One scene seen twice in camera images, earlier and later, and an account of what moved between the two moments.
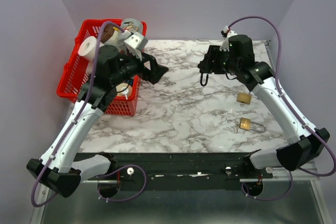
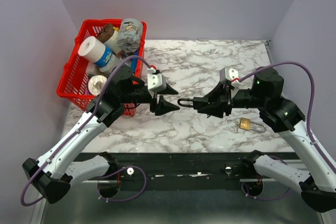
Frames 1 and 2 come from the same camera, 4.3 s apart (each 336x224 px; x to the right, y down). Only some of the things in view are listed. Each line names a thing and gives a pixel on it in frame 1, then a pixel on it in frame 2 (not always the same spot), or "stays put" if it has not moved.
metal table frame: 282,198 stays put
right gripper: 213,53 -> 217,109
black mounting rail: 133,167 stays put
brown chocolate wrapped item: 107,31 stays put
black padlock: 202,71 -> 198,102
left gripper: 156,71 -> 164,106
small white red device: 226,34 -> 229,74
